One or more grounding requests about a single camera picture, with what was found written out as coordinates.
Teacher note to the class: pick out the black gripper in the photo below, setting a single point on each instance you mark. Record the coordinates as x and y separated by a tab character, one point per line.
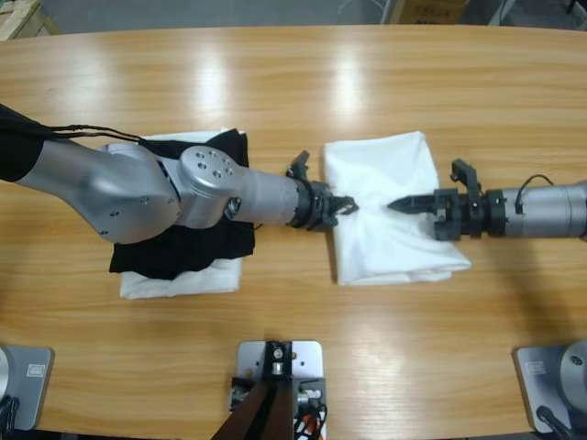
316	206
472	215

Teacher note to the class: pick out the white t-shirt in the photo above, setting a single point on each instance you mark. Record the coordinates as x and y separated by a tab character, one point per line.
394	247

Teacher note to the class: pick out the white garment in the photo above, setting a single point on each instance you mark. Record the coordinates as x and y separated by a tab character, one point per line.
206	279

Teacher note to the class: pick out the black garment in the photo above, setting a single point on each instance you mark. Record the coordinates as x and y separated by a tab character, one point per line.
183	256

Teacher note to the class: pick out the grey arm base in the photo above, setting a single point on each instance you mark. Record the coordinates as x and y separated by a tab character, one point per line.
541	380
32	389

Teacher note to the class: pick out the brown cardboard box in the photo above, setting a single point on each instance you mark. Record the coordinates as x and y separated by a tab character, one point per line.
435	11

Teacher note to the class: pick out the orange clamp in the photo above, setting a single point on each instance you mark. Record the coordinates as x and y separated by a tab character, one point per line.
316	424

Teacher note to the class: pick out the light wooden pallet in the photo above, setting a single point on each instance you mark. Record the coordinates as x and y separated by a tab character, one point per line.
23	18

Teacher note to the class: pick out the white mount plate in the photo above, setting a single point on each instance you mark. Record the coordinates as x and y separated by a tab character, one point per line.
308	355

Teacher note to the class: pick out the silver angle bracket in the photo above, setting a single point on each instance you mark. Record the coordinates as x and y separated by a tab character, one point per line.
308	395
238	396

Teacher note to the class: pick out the dark camera post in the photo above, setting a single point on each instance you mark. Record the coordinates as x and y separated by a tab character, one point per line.
270	412

